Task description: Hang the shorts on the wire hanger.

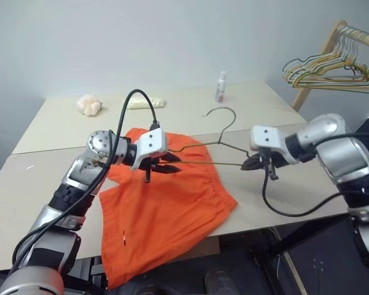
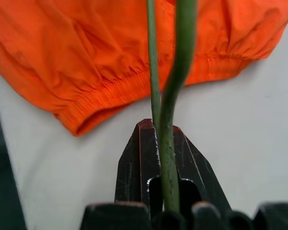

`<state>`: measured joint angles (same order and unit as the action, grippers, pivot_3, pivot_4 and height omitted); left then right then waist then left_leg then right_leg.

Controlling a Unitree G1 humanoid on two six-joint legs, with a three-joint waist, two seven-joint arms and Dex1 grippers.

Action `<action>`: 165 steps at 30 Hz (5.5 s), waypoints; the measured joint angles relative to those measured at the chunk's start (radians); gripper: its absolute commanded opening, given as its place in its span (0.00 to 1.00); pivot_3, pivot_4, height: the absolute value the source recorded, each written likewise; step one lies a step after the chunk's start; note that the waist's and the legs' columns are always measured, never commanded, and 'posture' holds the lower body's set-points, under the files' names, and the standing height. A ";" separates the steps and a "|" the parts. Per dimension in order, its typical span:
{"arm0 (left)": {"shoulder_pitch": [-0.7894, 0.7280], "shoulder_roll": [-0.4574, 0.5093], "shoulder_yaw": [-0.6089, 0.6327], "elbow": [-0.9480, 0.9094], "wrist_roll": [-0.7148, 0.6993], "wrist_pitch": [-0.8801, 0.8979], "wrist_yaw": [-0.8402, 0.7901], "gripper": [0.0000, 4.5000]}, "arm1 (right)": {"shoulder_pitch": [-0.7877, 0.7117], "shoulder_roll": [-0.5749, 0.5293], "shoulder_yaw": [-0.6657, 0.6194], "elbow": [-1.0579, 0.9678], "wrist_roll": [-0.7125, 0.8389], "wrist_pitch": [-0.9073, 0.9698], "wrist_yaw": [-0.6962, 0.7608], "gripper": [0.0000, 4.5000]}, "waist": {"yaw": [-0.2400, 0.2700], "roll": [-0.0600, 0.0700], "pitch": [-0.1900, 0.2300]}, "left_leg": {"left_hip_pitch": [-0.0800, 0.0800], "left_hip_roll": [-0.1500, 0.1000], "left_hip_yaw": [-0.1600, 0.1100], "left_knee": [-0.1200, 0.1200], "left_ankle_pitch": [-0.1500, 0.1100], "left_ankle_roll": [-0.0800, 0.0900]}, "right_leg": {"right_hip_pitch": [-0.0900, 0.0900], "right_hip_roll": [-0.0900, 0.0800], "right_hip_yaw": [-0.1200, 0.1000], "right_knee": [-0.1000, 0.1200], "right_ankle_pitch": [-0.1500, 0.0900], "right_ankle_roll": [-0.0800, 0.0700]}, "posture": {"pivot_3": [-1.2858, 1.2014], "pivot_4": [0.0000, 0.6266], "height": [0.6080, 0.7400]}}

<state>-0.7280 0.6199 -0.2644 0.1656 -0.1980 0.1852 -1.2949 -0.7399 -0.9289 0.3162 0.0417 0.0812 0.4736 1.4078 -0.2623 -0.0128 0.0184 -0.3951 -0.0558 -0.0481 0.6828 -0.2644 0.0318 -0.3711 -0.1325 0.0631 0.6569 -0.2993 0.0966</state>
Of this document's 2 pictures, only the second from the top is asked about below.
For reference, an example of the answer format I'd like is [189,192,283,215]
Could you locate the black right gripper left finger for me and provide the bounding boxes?
[114,118,164,216]

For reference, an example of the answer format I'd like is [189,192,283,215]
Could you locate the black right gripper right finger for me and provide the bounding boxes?
[171,125,232,213]

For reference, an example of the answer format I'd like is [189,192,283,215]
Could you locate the thick green stem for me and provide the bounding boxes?
[146,0,199,213]

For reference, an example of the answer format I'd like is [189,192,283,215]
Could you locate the orange shorts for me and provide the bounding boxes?
[0,0,288,137]

